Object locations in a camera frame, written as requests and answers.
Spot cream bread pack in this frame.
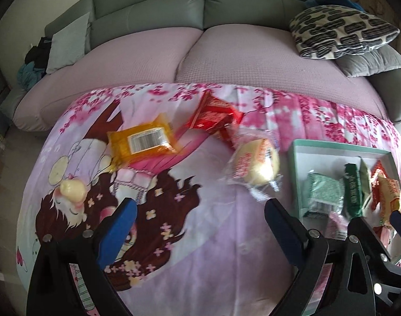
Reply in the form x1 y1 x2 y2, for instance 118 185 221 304
378 175 401 227

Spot pink bread pack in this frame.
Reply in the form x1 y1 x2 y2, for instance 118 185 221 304
313 212 348 300

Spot green white barcode snack pack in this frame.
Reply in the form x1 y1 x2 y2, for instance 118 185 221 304
300 170 345 217

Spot small dark green packet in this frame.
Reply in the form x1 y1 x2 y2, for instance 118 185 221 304
343 163 363 219

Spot green sandwich biscuit pack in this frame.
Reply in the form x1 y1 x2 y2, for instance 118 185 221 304
359 158 372 206

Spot dark red wafer pack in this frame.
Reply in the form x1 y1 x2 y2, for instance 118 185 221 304
370 160 388 211

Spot round bun clear wrapper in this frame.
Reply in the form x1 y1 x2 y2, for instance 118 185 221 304
223 128 282 203

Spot orange cake pack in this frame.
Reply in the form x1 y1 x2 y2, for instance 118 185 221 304
107 113 180 169

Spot teal rimmed white tray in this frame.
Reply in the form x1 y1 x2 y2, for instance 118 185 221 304
287 138 401 316

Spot pink anime print cloth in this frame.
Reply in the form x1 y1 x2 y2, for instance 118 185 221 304
16 83 401 315

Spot red heart snack pack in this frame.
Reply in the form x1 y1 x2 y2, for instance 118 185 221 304
186 91 244 149

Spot grey cushion right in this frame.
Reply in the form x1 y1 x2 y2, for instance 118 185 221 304
335 45 401 78

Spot pink sofa seat cover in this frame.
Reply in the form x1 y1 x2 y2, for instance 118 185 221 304
13 24 388 132

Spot dark clothes pile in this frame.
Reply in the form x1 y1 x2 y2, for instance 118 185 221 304
17 37 52 91

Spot light grey cushion left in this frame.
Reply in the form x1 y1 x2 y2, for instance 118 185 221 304
46 13 90 74

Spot black white patterned pillow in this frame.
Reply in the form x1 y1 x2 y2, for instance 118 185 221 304
290 5 400 60

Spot blue fabric behind pillow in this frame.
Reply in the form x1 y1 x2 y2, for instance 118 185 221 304
305 0 365 12

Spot grey sofa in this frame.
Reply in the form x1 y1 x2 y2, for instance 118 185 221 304
8 0 401 133

